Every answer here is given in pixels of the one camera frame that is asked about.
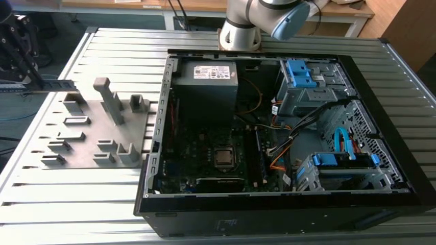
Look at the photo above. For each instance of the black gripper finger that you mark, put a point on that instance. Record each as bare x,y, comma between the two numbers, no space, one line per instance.
12,74
27,51

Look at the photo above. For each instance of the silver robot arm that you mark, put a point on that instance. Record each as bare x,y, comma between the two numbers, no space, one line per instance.
237,15

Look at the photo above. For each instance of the black RAM slot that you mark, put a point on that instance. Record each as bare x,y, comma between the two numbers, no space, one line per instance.
249,158

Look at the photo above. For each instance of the black round bin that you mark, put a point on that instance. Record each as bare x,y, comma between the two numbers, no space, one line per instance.
45,60

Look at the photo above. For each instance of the grey parts rack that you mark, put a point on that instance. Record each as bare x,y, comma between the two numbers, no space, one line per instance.
95,127

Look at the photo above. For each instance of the grey power supply unit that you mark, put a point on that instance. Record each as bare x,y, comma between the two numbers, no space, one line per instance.
204,97

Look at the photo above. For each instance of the dark green motherboard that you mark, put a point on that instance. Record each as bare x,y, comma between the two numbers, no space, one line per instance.
191,153

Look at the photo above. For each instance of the silver CPU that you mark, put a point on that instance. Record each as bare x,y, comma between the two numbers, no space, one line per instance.
224,156

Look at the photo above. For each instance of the black graphics card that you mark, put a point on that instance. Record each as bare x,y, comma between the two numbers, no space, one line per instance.
221,184

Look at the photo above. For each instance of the blue plastic drive latch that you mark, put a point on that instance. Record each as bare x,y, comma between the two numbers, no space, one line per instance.
299,71

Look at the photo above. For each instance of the grey metal drive cage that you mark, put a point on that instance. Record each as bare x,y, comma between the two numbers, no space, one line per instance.
316,98

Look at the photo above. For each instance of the black open PC case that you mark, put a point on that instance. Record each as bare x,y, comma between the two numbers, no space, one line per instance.
272,211

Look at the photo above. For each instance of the grey metal disk bay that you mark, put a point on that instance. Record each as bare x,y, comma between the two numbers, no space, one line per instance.
307,178

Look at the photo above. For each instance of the blue disk carrier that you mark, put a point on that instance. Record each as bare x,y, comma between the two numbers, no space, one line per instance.
325,160

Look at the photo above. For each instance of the brown wooden cabinet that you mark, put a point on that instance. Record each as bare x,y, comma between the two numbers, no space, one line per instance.
408,30

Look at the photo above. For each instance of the wooden desk with white frame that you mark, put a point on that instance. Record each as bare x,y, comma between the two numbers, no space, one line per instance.
340,11

